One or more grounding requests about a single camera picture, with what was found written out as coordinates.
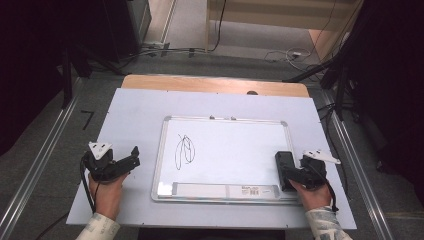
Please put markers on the long metal floor rail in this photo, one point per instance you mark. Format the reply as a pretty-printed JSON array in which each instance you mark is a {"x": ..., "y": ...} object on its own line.
[
  {"x": 40, "y": 156},
  {"x": 358, "y": 173}
]

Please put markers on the person's right hand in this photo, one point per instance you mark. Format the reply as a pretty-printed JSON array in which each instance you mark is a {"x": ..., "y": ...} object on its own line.
[{"x": 313, "y": 198}]

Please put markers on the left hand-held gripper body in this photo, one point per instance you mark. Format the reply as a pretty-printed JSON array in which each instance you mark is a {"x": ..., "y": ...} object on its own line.
[{"x": 100, "y": 163}]

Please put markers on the person's left hand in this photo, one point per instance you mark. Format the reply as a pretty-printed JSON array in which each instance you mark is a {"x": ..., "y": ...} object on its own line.
[{"x": 107, "y": 196}]

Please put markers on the wooden table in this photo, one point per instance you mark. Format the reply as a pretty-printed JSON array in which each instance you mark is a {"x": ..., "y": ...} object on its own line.
[{"x": 200, "y": 84}]

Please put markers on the metal framed whiteboard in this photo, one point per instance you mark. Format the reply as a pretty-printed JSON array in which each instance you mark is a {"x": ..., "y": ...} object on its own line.
[{"x": 230, "y": 156}]

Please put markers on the black metal stand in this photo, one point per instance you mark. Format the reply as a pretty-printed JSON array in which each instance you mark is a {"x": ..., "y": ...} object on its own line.
[
  {"x": 66, "y": 76},
  {"x": 340, "y": 90}
]

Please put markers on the black whiteboard eraser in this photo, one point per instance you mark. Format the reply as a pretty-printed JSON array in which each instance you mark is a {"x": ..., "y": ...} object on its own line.
[{"x": 285, "y": 165}]

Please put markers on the dark cabinet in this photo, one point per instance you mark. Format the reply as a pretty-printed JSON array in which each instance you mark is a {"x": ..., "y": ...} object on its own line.
[{"x": 126, "y": 26}]

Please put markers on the black curtain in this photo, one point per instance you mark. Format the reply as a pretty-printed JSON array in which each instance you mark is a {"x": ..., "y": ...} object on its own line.
[
  {"x": 30, "y": 66},
  {"x": 393, "y": 83}
]

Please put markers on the beige wooden furniture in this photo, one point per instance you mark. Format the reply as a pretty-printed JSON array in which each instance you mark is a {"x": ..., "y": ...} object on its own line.
[{"x": 266, "y": 15}]

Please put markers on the white table panel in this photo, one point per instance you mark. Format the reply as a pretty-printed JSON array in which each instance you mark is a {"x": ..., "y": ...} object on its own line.
[{"x": 140, "y": 110}]

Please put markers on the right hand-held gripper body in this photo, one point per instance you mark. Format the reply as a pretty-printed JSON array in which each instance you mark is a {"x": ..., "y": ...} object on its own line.
[{"x": 315, "y": 170}]

